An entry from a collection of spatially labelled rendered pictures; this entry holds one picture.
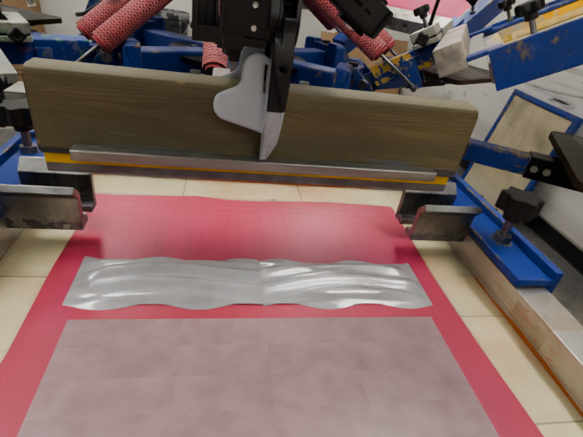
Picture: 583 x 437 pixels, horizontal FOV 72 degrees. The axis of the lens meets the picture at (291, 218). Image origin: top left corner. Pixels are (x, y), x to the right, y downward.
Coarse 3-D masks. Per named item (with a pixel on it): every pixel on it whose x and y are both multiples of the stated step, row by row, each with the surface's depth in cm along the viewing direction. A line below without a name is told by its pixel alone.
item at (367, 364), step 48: (288, 240) 49; (336, 240) 50; (384, 240) 51; (432, 288) 44; (288, 336) 36; (336, 336) 37; (384, 336) 37; (432, 336) 38; (288, 384) 32; (336, 384) 32; (384, 384) 33; (432, 384) 34; (480, 384) 34; (288, 432) 28; (336, 432) 29; (384, 432) 29; (432, 432) 30; (480, 432) 30; (528, 432) 31
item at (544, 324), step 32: (0, 224) 39; (0, 256) 39; (480, 256) 46; (512, 288) 41; (544, 288) 41; (512, 320) 41; (544, 320) 37; (576, 320) 38; (544, 352) 37; (576, 352) 34; (576, 384) 33
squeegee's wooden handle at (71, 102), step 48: (48, 96) 33; (96, 96) 33; (144, 96) 34; (192, 96) 34; (288, 96) 35; (336, 96) 36; (384, 96) 38; (48, 144) 35; (96, 144) 35; (144, 144) 36; (192, 144) 37; (240, 144) 37; (288, 144) 38; (336, 144) 39; (384, 144) 39; (432, 144) 40
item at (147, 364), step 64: (64, 256) 41; (128, 256) 42; (192, 256) 44; (256, 256) 45; (64, 320) 34; (128, 320) 35; (192, 320) 36; (256, 320) 37; (0, 384) 29; (64, 384) 29; (128, 384) 30; (192, 384) 31; (256, 384) 31
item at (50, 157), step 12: (48, 156) 37; (60, 156) 37; (168, 168) 39; (180, 168) 39; (192, 168) 39; (204, 168) 39; (384, 180) 43; (396, 180) 43; (408, 180) 43; (444, 180) 44
